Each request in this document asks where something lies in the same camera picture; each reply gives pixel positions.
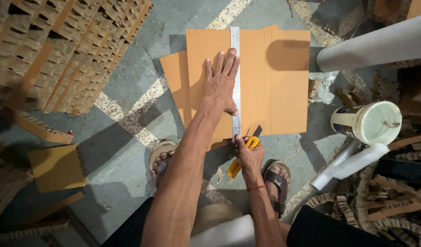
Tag person's right hand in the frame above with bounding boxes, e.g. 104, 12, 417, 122
234, 134, 266, 176

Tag person's left hand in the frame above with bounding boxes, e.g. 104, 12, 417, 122
204, 48, 241, 116

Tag yellow utility knife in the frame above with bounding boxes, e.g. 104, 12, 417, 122
226, 125, 263, 179

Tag steel ruler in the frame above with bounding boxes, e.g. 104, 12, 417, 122
230, 26, 242, 140

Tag brown sandal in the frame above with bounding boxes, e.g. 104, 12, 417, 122
263, 160, 291, 219
149, 140, 178, 188

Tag brown cardboard sheet underneath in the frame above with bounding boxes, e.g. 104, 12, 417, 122
159, 50, 194, 128

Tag brown cardboard sheet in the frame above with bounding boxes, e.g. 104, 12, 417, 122
186, 24, 311, 151

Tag white foam sheet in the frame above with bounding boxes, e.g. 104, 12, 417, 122
190, 214, 256, 247

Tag clear plastic wrap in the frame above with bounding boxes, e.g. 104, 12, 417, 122
309, 70, 340, 105

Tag person's black trousers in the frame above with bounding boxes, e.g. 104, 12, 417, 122
101, 196, 407, 247

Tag white plastic bucket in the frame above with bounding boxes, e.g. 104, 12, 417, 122
330, 101, 402, 146

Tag heap of corrugated cardboard scraps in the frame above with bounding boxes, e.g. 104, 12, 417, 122
293, 134, 421, 247

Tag large white tube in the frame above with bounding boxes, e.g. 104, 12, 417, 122
316, 12, 421, 73

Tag stack of corrugated cardboard strips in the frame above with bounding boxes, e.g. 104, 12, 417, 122
0, 0, 154, 115

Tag small brown cardboard box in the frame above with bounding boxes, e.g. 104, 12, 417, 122
27, 143, 88, 193

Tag long corrugated cardboard strip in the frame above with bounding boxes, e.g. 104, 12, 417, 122
0, 108, 74, 145

